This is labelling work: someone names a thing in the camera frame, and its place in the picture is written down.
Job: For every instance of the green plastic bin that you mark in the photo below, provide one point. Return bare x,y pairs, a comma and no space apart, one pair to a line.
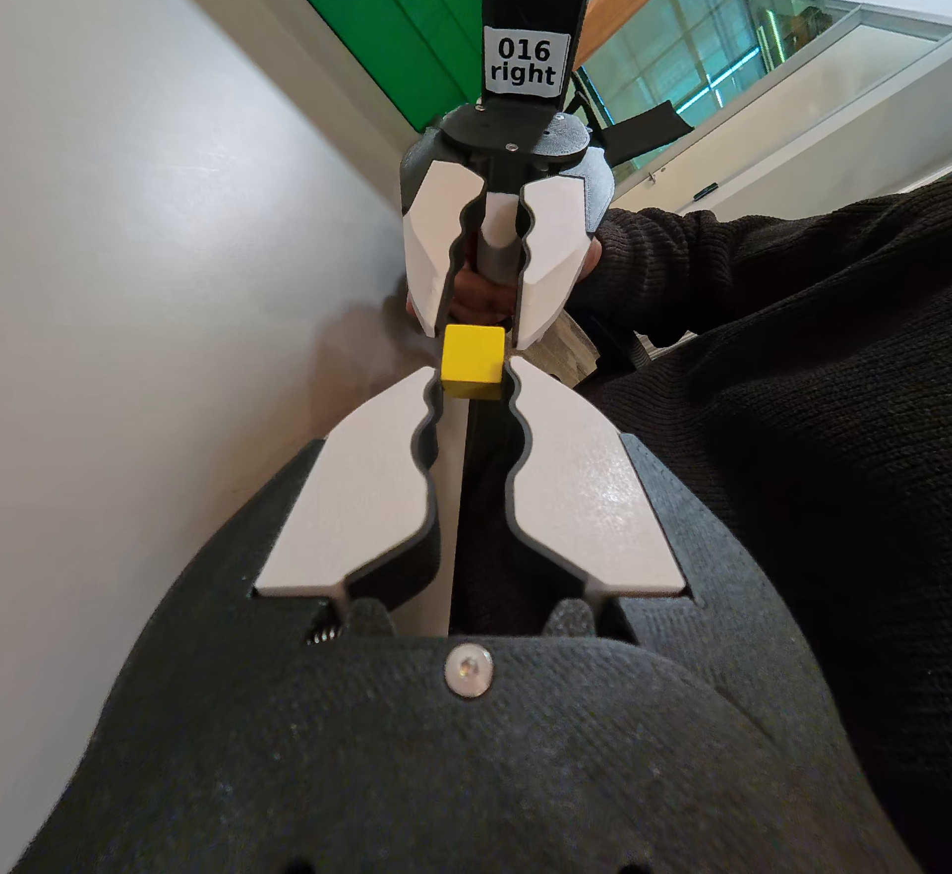
387,11

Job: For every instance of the person's black sweater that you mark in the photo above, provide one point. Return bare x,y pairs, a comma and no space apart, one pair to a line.
818,517

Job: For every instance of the person's right hand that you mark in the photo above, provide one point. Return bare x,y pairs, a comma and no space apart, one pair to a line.
483,301

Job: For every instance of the person's right forearm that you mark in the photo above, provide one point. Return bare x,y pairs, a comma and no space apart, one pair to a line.
744,264

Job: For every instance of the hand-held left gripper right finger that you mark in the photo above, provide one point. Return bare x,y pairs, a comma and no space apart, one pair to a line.
595,502

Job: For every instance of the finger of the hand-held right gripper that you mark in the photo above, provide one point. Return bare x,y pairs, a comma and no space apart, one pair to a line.
558,249
430,241

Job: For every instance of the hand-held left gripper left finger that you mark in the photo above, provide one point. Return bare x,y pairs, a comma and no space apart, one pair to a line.
349,509

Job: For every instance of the small yellow cube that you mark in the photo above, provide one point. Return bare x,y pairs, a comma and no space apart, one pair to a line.
472,360

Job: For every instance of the black office chair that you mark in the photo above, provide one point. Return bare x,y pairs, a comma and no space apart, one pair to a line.
647,134

